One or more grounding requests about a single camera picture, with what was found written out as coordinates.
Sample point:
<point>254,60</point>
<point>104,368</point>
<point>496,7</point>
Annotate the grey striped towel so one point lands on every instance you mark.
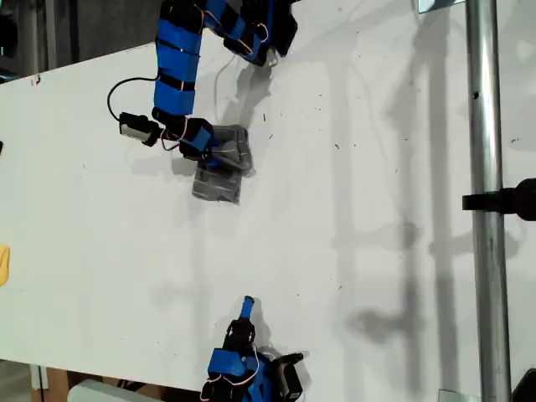
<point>218,188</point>

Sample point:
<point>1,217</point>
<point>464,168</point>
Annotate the arm camera box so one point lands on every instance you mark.
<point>134,127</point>
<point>291,377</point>

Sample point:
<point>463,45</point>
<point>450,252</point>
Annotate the black post clamp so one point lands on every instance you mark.
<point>515,200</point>

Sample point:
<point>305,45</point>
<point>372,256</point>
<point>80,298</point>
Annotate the white box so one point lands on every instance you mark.
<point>96,393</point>

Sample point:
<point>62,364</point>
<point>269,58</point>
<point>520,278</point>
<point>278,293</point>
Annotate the metal table bracket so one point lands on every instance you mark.
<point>427,5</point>

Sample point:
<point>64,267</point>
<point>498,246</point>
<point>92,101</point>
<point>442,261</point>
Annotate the arm camera stalk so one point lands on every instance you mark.
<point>167,133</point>

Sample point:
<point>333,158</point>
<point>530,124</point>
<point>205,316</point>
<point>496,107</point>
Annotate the white table leg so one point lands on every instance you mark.
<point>38,377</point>

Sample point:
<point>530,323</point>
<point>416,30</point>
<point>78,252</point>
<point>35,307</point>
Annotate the black rounded object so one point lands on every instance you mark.
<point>527,389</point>

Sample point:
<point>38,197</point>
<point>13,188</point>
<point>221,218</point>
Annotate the yellow object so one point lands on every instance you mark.
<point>4,266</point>

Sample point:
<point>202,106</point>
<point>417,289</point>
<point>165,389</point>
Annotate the steel post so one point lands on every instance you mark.
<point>486,125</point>

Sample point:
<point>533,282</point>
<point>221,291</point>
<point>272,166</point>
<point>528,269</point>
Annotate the small dark table clip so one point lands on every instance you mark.
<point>37,79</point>

